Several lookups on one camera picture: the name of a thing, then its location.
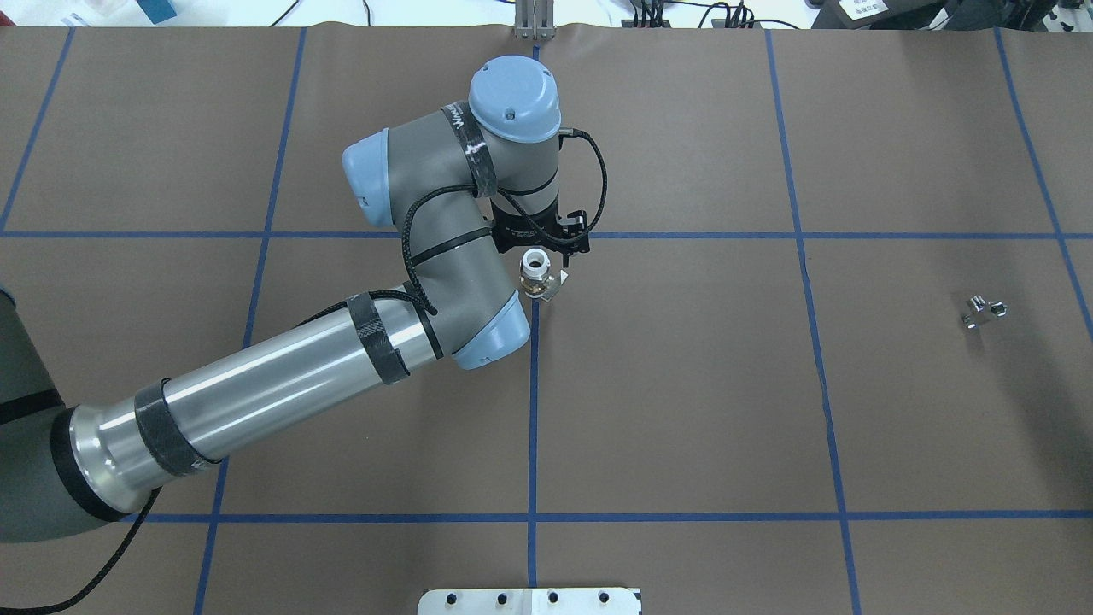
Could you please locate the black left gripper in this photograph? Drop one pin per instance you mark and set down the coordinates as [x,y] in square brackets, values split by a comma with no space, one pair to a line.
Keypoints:
[518,231]

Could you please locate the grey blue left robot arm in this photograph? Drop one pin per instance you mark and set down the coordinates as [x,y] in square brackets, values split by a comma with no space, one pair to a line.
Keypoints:
[457,187]

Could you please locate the chrome metal pipe fitting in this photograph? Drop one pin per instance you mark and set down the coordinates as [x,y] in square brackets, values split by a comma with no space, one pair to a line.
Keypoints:
[981,311]

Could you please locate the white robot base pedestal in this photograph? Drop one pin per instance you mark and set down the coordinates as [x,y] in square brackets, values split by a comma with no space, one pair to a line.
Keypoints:
[564,600]

